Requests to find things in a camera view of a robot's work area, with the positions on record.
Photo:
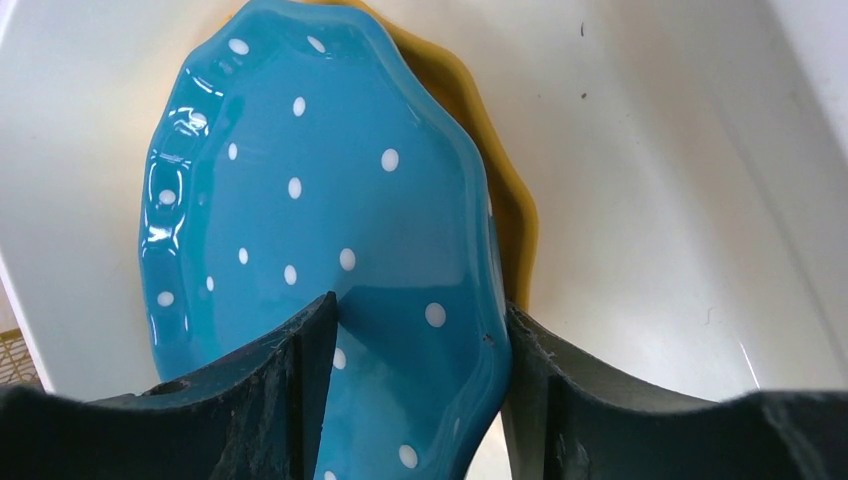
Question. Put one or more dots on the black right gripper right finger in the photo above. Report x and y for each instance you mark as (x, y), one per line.
(569, 415)

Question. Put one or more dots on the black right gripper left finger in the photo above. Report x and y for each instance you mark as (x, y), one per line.
(256, 413)

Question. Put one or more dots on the yellow dotted plate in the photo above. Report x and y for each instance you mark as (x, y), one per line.
(490, 166)

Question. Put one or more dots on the blue dotted plate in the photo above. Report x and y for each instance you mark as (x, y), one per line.
(298, 154)

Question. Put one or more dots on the white plastic tub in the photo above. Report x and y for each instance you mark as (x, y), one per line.
(689, 186)

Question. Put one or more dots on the gold wire basket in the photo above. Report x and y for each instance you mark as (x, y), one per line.
(17, 366)

